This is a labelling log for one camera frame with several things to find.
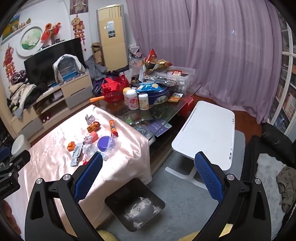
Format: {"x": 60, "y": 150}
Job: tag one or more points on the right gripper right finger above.
{"x": 242, "y": 212}

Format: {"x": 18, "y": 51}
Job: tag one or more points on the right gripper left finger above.
{"x": 43, "y": 221}

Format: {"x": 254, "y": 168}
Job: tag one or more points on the white green snack wrapper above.
{"x": 76, "y": 155}

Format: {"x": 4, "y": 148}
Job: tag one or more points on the orange paper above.
{"x": 71, "y": 146}

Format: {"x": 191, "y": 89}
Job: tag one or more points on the silver white paper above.
{"x": 88, "y": 150}

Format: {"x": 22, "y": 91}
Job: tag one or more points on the blue white torn wrapper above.
{"x": 87, "y": 140}

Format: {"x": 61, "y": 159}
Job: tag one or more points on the purple plastic lid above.
{"x": 105, "y": 143}

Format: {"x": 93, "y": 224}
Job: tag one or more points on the pink plastic cone cup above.
{"x": 94, "y": 136}

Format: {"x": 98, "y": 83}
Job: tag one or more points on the orange snack tube red cap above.
{"x": 113, "y": 128}

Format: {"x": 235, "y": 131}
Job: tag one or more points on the black trash bin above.
{"x": 134, "y": 204}

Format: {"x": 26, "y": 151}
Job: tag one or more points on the person's left hand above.
{"x": 6, "y": 209}

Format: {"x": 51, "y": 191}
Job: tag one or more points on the white stool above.
{"x": 20, "y": 144}

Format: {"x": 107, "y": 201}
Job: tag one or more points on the white fur cushion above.
{"x": 267, "y": 171}

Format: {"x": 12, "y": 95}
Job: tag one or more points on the yellow plush slipper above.
{"x": 107, "y": 236}

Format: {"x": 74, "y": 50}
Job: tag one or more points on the black leather sofa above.
{"x": 274, "y": 143}

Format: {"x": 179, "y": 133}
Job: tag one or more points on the pile of clothes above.
{"x": 23, "y": 93}

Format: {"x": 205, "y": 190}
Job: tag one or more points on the white folding lap table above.
{"x": 210, "y": 129}

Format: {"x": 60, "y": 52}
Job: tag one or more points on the orange foil candy wrapper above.
{"x": 93, "y": 127}

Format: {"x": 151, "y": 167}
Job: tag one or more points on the beige TV cabinet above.
{"x": 53, "y": 106}

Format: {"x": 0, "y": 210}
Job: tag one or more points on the silver folded paper piece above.
{"x": 89, "y": 119}

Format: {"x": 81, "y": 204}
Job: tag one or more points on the white bookshelf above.
{"x": 282, "y": 113}

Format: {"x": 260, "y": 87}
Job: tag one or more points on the black flat television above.
{"x": 39, "y": 68}

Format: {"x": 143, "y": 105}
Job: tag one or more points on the glass coffee table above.
{"x": 153, "y": 122}

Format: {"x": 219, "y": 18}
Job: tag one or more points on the purple bag on floor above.
{"x": 97, "y": 84}

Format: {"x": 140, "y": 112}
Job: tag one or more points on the covered bird cage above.
{"x": 67, "y": 67}

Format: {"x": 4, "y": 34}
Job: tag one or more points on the yellow lid bottle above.
{"x": 125, "y": 90}

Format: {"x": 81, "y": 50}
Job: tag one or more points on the red plastic basket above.
{"x": 112, "y": 88}

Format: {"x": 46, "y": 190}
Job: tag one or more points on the pink label white bottle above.
{"x": 132, "y": 99}

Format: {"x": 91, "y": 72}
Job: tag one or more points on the blue round cookie tin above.
{"x": 159, "y": 97}

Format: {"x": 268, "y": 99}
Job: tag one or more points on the small white supplement bottle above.
{"x": 143, "y": 101}

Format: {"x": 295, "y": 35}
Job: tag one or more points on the clear plastic storage box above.
{"x": 184, "y": 77}

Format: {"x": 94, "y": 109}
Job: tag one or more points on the blue chips bag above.
{"x": 148, "y": 87}

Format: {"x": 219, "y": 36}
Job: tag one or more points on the cardboard box stack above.
{"x": 97, "y": 53}

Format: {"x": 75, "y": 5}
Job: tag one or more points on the orange handled knife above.
{"x": 96, "y": 99}

